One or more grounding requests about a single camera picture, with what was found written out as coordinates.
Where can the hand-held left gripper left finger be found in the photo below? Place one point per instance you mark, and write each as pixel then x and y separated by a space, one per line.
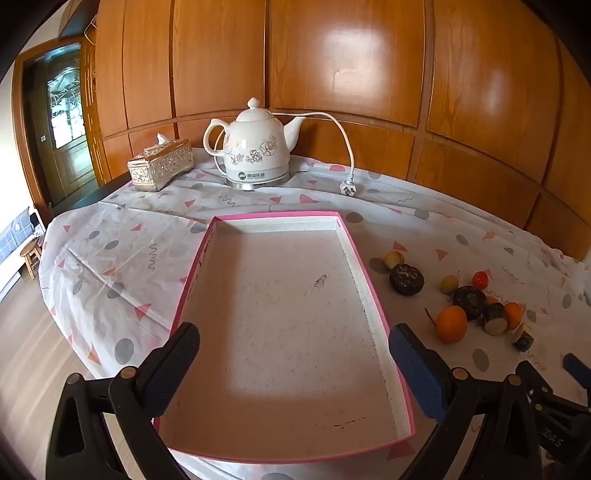
pixel 173 369

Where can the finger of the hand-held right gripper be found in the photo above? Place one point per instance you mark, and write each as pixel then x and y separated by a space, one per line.
pixel 533 381
pixel 577 367

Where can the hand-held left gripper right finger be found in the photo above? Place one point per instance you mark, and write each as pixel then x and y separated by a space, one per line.
pixel 418 374

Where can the dark cut fruit half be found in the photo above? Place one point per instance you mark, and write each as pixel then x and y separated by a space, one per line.
pixel 523 338
pixel 494 321

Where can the large orange with stem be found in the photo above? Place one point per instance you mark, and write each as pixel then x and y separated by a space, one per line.
pixel 451 324

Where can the small orange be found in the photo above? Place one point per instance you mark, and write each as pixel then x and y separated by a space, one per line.
pixel 513 315

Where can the yellow-green longan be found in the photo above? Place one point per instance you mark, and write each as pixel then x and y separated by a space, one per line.
pixel 394 260
pixel 449 284

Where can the red cherry tomato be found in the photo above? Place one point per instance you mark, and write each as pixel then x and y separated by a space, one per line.
pixel 480 280

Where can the pink-rimmed white tray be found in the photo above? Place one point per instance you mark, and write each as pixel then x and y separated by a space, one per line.
pixel 277 323

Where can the white patterned tablecloth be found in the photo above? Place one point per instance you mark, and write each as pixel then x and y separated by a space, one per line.
pixel 115 258

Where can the small wooden stool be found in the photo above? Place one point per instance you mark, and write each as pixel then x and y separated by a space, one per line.
pixel 30 251

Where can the silver kettle base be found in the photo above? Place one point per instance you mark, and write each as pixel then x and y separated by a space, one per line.
pixel 258 184

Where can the silver embossed tissue box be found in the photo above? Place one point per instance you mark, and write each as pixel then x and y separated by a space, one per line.
pixel 161 166

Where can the blue plaid cushion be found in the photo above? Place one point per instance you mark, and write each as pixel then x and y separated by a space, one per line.
pixel 14 235

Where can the white tissue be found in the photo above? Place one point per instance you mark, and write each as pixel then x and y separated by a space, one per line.
pixel 161 139

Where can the white floral ceramic kettle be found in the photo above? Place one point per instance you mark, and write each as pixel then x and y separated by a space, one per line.
pixel 254 138

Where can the wooden glass-panel door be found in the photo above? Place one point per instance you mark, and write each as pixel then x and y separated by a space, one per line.
pixel 69 106

